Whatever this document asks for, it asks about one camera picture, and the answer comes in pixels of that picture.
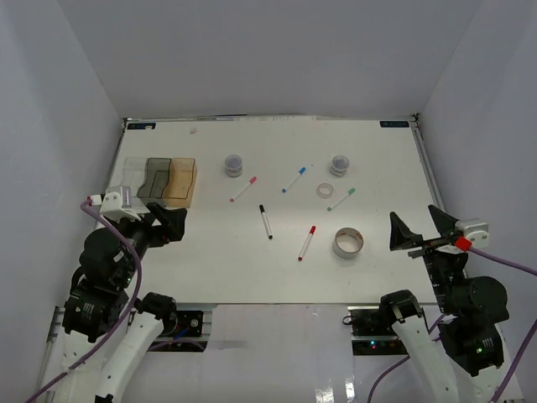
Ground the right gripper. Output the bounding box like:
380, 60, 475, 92
388, 203, 464, 312

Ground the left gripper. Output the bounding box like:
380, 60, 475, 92
109, 200, 187, 285

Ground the large white tape roll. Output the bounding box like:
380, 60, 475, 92
332, 228, 364, 260

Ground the green marker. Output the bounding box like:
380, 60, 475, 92
326, 187, 356, 212

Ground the pin jar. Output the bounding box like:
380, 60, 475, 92
330, 154, 350, 177
224, 154, 242, 177

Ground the pink marker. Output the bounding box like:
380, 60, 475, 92
229, 176, 257, 202

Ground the black marker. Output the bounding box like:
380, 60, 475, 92
259, 204, 274, 240

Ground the red marker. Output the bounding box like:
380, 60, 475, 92
298, 225, 316, 261

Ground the blue marker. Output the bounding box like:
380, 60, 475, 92
282, 167, 306, 193

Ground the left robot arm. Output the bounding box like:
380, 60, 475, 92
54, 201, 187, 402

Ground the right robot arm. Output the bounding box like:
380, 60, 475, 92
378, 205, 509, 402

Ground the left blue label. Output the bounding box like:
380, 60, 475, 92
127, 122, 156, 130

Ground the blue label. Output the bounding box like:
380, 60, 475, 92
127, 122, 156, 130
379, 120, 409, 128

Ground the clear tape roll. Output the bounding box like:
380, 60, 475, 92
315, 183, 334, 199

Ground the right blue label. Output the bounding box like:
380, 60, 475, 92
379, 120, 409, 128

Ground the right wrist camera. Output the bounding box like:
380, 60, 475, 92
454, 218, 490, 252

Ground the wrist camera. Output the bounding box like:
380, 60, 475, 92
454, 218, 490, 252
99, 186, 142, 223

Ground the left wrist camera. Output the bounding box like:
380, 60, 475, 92
99, 186, 142, 223

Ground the right aluminium rail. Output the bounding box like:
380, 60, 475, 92
409, 113, 445, 210

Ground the aluminium rail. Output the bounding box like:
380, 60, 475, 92
46, 306, 65, 347
409, 113, 445, 210

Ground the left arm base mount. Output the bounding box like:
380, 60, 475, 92
148, 310, 207, 353

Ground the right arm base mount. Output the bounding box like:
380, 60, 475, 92
341, 306, 407, 356

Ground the left aluminium rail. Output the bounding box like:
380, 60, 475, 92
46, 306, 65, 347

